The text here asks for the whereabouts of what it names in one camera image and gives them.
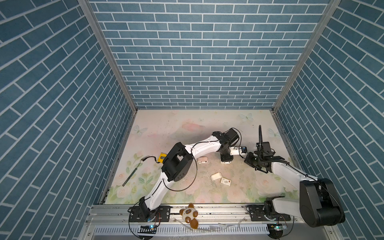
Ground cardboard staple tray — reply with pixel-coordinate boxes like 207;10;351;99
211;173;223;181

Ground white staple box sleeve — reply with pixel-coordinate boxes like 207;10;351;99
221;178;232;186

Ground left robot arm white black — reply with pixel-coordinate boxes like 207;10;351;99
139;128;242;214

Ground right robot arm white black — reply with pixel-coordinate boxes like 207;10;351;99
245;142;346;228

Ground yellow tape measure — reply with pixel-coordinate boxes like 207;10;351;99
157;153;167;164

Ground brown white plush toy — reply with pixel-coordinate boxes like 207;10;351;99
180;203;199;230

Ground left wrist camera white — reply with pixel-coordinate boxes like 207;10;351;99
230;146;248;158

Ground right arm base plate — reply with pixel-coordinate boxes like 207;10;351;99
245;204;291;222

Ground green handled fork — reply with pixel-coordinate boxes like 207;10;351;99
122;162;142;187

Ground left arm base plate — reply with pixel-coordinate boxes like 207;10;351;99
128;206;171;223

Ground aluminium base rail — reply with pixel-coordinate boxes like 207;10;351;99
79;204;343;240

